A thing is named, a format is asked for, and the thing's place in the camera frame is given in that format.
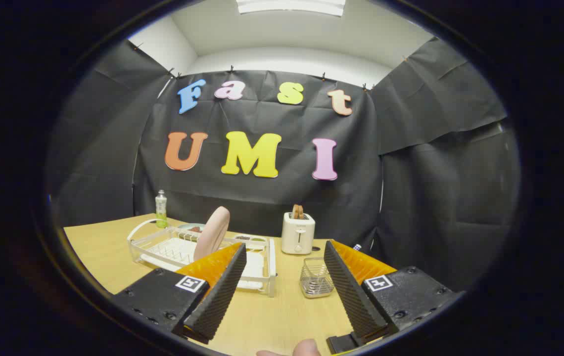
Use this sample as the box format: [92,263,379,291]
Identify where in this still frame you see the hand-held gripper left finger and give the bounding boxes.
[110,242,248,345]

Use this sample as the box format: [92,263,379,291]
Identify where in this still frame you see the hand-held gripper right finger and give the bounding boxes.
[324,240,466,355]

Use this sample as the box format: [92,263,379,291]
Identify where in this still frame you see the metal wire basket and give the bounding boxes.
[300,257,335,299]

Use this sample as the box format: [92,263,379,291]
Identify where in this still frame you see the white wire dish rack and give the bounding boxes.
[127,219,277,297]

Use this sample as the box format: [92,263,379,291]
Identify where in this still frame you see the pink plate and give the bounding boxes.
[194,206,231,262]

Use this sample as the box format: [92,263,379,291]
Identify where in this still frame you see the white drip tray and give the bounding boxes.
[141,237,265,290]

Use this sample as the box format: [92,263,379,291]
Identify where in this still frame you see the white toaster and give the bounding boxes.
[281,212,316,255]

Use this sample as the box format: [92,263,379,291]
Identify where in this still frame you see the green drink bottle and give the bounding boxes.
[155,190,168,228]

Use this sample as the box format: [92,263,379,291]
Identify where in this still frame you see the black backdrop cloth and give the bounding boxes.
[47,37,520,292]

